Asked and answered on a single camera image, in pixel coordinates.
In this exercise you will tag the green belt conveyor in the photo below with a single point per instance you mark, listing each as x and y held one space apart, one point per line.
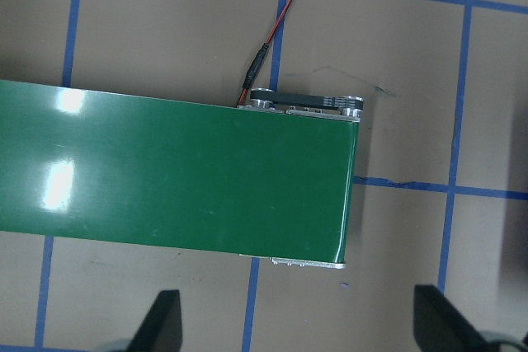
185 170

